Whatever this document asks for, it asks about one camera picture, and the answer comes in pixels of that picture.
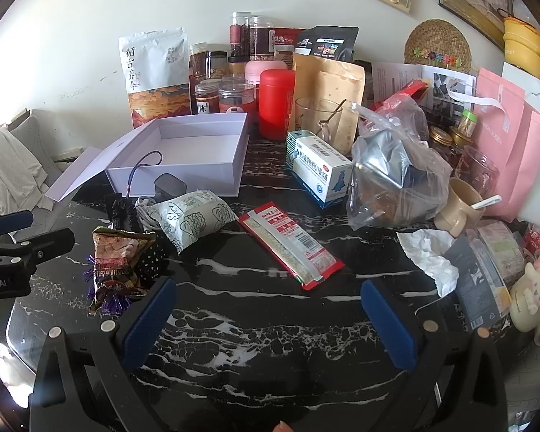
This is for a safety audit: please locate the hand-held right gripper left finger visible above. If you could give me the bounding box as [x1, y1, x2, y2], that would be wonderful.
[29, 276, 181, 432]

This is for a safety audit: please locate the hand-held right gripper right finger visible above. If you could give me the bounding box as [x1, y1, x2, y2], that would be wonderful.
[360, 278, 509, 432]

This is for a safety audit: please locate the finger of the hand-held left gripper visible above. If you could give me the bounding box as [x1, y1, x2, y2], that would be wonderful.
[0, 228, 76, 267]
[0, 210, 34, 246]

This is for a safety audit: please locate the black polka-dot hair accessory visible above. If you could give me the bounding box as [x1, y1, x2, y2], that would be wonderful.
[137, 234, 168, 286]

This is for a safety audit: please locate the black hair bow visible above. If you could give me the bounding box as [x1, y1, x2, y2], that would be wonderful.
[104, 193, 140, 231]

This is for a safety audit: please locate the white charging cable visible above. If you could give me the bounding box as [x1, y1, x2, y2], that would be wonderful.
[135, 195, 163, 231]

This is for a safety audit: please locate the white green-print snack packet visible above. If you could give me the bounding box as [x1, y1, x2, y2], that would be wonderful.
[146, 190, 238, 255]

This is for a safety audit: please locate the red white sachet strip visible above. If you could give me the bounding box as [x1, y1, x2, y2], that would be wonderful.
[238, 204, 345, 291]

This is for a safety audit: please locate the dark grey charger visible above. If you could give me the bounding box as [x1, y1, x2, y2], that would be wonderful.
[154, 173, 189, 203]

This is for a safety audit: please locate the white gift box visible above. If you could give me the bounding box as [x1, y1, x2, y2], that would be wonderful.
[45, 112, 251, 202]

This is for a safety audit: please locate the white cloth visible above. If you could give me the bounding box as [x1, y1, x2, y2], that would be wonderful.
[0, 126, 51, 211]

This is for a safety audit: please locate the crumpled white tissue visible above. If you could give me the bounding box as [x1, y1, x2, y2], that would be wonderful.
[397, 229, 460, 298]

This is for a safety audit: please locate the grey flat packet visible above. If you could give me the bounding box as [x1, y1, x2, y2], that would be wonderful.
[443, 234, 511, 331]

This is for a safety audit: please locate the grey chair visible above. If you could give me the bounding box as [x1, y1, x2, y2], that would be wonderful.
[0, 108, 68, 235]

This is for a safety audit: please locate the clear plastic tub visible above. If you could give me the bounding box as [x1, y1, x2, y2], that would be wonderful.
[477, 220, 527, 286]

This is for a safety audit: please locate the beige cup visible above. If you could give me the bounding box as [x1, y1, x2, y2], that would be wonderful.
[434, 177, 484, 237]

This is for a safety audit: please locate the cream plush figure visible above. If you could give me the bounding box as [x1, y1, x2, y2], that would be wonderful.
[508, 243, 540, 347]

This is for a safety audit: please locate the clear plastic bag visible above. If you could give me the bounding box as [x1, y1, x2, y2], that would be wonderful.
[346, 99, 453, 230]

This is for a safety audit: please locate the white spoon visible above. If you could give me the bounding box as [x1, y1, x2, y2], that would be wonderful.
[470, 195, 502, 210]

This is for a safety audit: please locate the white teal medicine box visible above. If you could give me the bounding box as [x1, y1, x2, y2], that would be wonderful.
[285, 130, 354, 208]

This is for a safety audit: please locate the pink-tinted glass cup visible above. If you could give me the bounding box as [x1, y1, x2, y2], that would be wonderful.
[452, 145, 500, 199]

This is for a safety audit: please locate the gold-lid glass jar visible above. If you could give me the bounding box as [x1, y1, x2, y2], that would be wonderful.
[428, 126, 451, 147]
[447, 127, 473, 167]

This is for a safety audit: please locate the pink paper bag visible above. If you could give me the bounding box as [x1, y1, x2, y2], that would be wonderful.
[472, 68, 540, 222]

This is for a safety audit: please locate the white orange landscape pouch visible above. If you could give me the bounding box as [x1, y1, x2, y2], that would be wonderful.
[118, 27, 190, 129]

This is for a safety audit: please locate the small orange jar white label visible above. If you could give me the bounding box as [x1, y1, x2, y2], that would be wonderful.
[195, 80, 220, 115]

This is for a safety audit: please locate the metal stirrer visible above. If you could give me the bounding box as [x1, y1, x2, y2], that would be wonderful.
[319, 101, 346, 133]

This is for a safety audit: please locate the green-lid toothpick holder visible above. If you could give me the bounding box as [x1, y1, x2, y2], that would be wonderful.
[458, 109, 478, 133]

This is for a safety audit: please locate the glass mug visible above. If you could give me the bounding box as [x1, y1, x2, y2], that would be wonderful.
[294, 98, 357, 150]

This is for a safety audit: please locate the amber jar dark label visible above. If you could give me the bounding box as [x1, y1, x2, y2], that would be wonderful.
[189, 42, 210, 115]

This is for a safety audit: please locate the red goji packet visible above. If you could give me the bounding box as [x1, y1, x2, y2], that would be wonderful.
[371, 78, 426, 113]

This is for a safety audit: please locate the small jar red label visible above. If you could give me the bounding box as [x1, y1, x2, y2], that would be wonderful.
[218, 82, 256, 115]

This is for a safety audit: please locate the black-white photo print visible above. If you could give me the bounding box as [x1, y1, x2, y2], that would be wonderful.
[420, 65, 477, 120]

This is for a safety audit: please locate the white paper sheet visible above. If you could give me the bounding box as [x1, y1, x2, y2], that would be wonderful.
[371, 60, 426, 100]

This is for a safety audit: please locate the red canister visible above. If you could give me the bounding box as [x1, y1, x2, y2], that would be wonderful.
[258, 68, 296, 141]

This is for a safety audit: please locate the black-lid clear jar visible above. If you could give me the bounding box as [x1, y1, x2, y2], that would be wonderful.
[206, 44, 229, 81]

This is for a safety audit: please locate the kraft paper pouch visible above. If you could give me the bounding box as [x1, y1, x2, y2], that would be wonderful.
[292, 51, 366, 156]

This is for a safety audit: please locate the white paper bag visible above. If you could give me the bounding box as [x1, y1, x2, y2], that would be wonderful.
[501, 62, 540, 154]

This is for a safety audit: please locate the pink lidded jar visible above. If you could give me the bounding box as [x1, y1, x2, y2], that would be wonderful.
[245, 51, 285, 87]

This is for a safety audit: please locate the tall jar dried red fruit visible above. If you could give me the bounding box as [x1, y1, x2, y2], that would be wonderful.
[229, 12, 252, 61]

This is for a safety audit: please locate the black foil pouch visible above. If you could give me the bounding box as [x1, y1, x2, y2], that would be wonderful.
[294, 26, 359, 64]

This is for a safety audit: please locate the tall jar dark red label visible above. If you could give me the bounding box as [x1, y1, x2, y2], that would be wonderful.
[249, 16, 275, 58]

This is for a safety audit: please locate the red pouch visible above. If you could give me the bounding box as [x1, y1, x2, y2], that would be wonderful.
[274, 28, 307, 55]

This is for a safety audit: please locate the yellow pot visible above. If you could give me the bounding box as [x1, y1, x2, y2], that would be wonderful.
[503, 17, 540, 81]

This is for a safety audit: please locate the wooden picture frame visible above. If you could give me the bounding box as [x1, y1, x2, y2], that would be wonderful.
[51, 146, 90, 163]

